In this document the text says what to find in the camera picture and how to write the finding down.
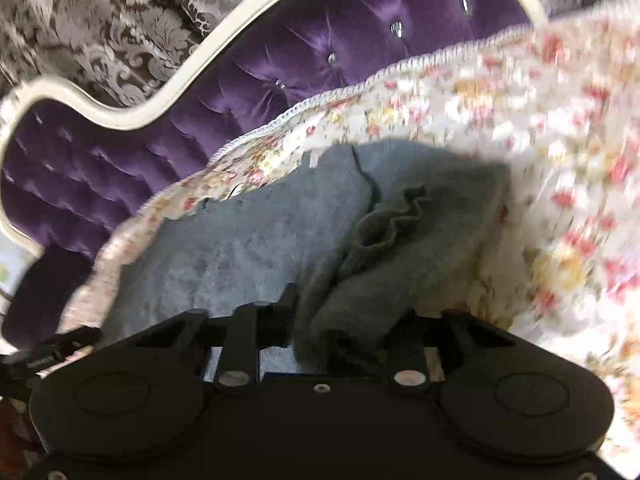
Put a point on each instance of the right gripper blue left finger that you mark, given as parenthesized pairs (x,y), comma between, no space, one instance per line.
(276,320)

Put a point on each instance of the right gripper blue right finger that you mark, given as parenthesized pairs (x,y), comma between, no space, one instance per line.
(402,341)

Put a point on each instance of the grey argyle knit sweater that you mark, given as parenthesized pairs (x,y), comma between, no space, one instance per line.
(364,232)

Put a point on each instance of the floral quilted bedspread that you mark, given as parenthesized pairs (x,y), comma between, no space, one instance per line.
(559,105)

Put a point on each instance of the purple tufted headboard white frame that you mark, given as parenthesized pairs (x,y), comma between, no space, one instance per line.
(73,169)

